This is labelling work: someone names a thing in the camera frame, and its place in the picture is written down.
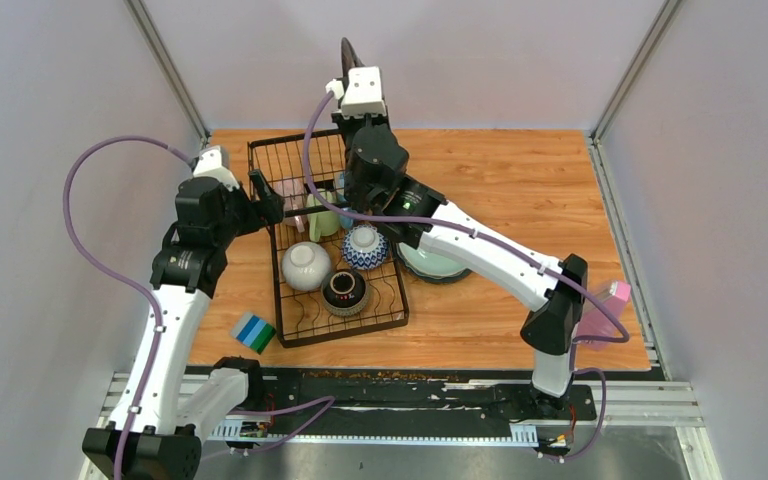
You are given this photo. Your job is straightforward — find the pink ceramic mug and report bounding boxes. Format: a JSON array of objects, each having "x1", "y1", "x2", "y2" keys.
[{"x1": 273, "y1": 178, "x2": 307, "y2": 233}]

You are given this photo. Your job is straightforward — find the light green mug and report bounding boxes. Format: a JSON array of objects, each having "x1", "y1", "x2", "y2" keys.
[{"x1": 305, "y1": 189, "x2": 341, "y2": 243}]

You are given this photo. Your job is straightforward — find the white ribbed bowl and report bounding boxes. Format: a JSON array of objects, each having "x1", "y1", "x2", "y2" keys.
[{"x1": 281, "y1": 242, "x2": 333, "y2": 292}]

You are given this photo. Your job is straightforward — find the blue butterfly mug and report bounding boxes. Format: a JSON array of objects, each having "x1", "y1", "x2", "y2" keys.
[{"x1": 334, "y1": 171, "x2": 356, "y2": 231}]

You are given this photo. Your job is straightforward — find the white black bowl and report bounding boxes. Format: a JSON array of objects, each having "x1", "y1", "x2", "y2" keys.
[{"x1": 341, "y1": 225, "x2": 389, "y2": 271}]

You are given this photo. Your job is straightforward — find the dark brown speckled bowl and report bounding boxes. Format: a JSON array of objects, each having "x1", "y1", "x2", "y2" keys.
[{"x1": 320, "y1": 269, "x2": 370, "y2": 317}]

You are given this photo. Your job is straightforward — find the light blue scalloped plate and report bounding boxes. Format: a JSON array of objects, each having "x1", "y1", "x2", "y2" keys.
[{"x1": 396, "y1": 243, "x2": 472, "y2": 285}]

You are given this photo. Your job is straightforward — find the black rimmed white plate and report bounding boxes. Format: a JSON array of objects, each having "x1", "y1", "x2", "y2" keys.
[{"x1": 340, "y1": 37, "x2": 365, "y2": 77}]

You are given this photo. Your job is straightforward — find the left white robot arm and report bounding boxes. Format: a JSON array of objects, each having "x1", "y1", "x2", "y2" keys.
[{"x1": 82, "y1": 170, "x2": 284, "y2": 479}]

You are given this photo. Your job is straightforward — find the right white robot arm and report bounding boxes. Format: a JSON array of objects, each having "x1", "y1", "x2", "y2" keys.
[{"x1": 331, "y1": 112, "x2": 588, "y2": 418}]

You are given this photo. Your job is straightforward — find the blue green striped sponge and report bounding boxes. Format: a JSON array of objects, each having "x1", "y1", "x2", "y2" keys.
[{"x1": 230, "y1": 312, "x2": 277, "y2": 354}]

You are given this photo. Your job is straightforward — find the pink box with mirror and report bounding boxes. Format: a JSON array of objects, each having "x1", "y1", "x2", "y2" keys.
[{"x1": 576, "y1": 280, "x2": 634, "y2": 352}]

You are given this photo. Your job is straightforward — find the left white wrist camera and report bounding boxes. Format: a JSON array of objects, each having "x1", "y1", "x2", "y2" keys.
[{"x1": 193, "y1": 145, "x2": 240, "y2": 191}]

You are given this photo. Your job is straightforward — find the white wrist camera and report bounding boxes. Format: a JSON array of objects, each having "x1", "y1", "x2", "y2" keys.
[
  {"x1": 325, "y1": 66, "x2": 388, "y2": 120},
  {"x1": 193, "y1": 145, "x2": 240, "y2": 191}
]

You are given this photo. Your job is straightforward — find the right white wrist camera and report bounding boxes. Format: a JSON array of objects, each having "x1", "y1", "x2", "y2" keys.
[{"x1": 325, "y1": 66, "x2": 388, "y2": 120}]

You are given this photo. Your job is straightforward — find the black wire dish rack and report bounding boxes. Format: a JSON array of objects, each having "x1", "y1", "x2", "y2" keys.
[{"x1": 247, "y1": 133, "x2": 410, "y2": 348}]

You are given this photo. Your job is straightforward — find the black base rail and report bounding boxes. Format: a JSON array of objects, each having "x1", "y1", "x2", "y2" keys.
[{"x1": 102, "y1": 364, "x2": 703, "y2": 458}]

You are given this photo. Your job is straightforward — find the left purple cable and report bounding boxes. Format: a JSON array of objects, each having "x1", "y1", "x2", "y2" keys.
[{"x1": 62, "y1": 135, "x2": 336, "y2": 480}]

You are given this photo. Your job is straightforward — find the purple cable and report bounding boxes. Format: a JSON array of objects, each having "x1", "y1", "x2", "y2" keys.
[
  {"x1": 301, "y1": 89, "x2": 632, "y2": 463},
  {"x1": 62, "y1": 135, "x2": 336, "y2": 480}
]

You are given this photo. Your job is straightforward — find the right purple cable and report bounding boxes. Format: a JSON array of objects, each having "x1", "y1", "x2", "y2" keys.
[{"x1": 301, "y1": 89, "x2": 632, "y2": 463}]

